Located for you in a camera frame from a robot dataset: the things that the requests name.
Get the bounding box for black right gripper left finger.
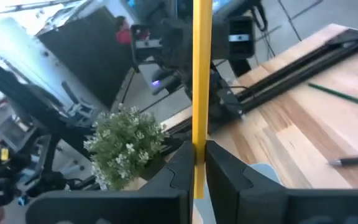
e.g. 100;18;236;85
140;139;196;224

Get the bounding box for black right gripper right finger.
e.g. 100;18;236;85
205;139;291;224

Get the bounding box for yellow pencil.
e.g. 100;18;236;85
192;0;214;200

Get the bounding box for black pen silver tip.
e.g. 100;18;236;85
326;154;358;167

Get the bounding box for green pencil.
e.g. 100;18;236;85
308;82;358;110

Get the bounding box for green potted plant white flowers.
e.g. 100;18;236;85
83;104;169;191

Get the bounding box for person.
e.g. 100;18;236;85
115;15;134;46

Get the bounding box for large black panel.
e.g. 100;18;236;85
37;6;134;110

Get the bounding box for black aluminium frame rail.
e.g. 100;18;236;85
236;29;358;100
239;39;358;113

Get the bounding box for black diagonal frame brace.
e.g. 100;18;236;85
0;49;67;134

